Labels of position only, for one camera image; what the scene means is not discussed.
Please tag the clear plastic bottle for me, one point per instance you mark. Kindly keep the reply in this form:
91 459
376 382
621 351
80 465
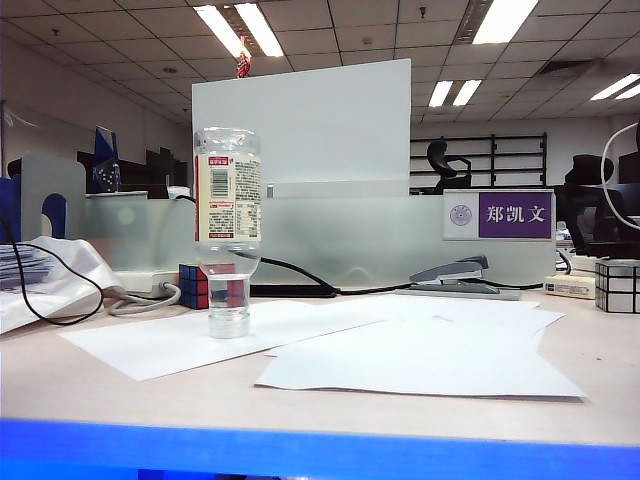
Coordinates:
227 200

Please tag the frosted glass desk partition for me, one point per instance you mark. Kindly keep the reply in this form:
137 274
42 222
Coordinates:
325 235

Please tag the white upright board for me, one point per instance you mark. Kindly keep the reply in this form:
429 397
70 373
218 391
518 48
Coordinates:
325 130

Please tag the colourful Rubik's cube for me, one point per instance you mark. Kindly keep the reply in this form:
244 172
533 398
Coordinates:
190 287

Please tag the grey stapler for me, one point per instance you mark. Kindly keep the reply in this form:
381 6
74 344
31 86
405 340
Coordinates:
460 272

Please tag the black office chair with headrest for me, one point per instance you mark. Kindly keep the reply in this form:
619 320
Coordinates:
441 155

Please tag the white paper sheet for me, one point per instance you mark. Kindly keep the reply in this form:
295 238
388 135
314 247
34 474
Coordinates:
150 345
500 311
425 365

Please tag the white power strip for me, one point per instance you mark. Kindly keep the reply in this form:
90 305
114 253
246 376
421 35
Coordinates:
145 280

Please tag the double tube ceiling light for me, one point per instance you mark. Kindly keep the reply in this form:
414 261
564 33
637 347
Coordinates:
261 30
441 93
616 86

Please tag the black shelf rack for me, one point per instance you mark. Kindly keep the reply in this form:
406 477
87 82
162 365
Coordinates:
493 160

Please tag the red hanging ornament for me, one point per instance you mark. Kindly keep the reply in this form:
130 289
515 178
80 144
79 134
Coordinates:
244 64

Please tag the dark wooden cabinets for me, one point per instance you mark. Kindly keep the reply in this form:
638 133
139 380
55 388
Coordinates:
135 175

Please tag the purple and white name plate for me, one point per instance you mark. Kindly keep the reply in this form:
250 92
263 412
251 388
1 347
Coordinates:
516 214

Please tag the blue foreground edge strip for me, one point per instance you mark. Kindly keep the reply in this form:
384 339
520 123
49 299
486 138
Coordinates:
320 450

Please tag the blue crystal trophy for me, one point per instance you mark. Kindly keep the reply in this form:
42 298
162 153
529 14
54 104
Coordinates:
105 150

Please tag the white plastic bag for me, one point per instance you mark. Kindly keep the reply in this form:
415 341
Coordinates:
75 265

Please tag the cream eraser box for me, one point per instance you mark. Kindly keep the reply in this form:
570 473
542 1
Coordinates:
571 287

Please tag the grey metal bookend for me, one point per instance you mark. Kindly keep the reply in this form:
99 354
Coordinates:
60 175

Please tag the black mesh office chair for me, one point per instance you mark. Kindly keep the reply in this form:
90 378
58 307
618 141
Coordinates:
596 220

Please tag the single panel ceiling light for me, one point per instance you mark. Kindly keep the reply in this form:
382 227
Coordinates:
503 20

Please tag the stack of printed papers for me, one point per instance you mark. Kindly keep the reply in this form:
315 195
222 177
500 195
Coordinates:
20 272

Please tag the silver mirror cube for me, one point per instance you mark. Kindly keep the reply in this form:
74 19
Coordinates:
619 287

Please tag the ceiling air vent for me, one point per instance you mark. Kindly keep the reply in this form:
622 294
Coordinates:
568 66

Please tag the blue file holder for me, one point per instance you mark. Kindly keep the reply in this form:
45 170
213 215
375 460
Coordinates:
9 210

